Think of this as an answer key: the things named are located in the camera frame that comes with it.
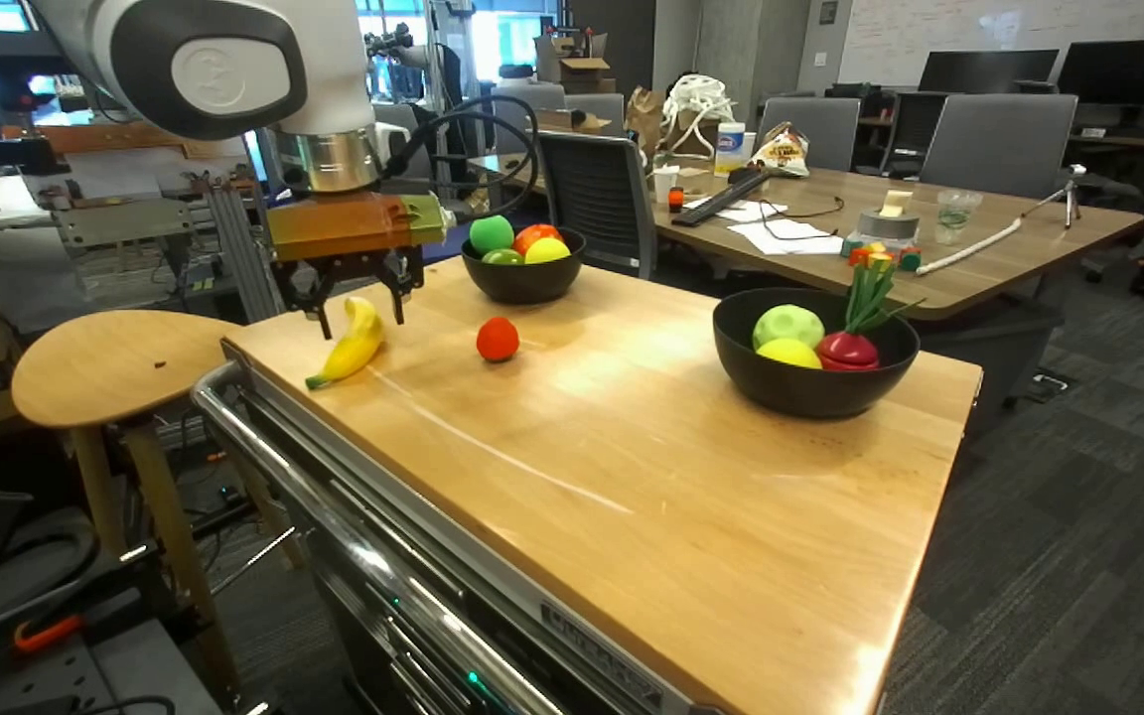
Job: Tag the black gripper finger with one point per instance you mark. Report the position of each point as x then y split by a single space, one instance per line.
397 275
307 291

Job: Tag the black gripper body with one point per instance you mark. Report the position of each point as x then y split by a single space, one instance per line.
344 266

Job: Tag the yellow banana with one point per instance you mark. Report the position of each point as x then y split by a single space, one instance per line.
354 347

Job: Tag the green foam ball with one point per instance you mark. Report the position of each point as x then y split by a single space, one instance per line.
491 230

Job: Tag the small red strawberry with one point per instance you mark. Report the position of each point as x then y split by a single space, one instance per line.
497 339

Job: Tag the yellow ball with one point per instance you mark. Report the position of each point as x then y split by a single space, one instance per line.
792 352
544 253

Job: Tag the red radish with green leaves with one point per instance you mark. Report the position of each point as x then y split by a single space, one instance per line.
852 347

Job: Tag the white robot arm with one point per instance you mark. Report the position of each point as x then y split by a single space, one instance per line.
292 70

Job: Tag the black bowl far left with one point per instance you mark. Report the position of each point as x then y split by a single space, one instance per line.
523 282

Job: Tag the black bowl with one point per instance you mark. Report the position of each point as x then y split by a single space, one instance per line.
808 392
523 282

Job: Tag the black bowl right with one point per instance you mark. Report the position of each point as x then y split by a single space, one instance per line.
808 392

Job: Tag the dark mesh office chair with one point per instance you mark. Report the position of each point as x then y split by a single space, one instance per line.
599 200

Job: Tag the round wooden stool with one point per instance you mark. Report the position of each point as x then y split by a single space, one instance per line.
111 372

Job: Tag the white papers on desk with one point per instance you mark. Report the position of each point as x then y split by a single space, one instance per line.
772 230

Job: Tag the coloured toy blocks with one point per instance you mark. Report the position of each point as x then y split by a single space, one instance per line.
911 259

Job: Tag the wooden desk in background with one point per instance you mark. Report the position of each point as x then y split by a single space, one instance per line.
1001 243

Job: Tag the orange wrist camera block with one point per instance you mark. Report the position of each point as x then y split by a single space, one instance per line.
354 224

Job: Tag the metal cart handle bar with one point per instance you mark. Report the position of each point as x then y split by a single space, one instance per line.
401 619

